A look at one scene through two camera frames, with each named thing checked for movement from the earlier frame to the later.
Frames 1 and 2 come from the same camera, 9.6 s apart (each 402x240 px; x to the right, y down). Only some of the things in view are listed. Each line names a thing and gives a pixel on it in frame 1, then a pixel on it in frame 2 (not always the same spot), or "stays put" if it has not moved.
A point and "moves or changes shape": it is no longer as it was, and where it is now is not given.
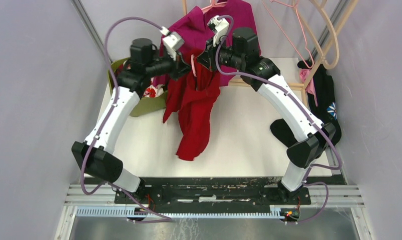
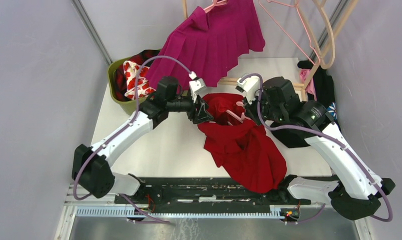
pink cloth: x=304 y=74 stays put
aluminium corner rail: x=78 y=7 stays put
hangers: x=285 y=35 moves or changes shape
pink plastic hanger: x=193 y=65 → x=238 y=118
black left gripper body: x=172 y=66 → x=194 y=116
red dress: x=191 y=96 → x=240 y=147
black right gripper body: x=212 y=65 → x=254 y=110
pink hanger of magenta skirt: x=214 y=5 stays put
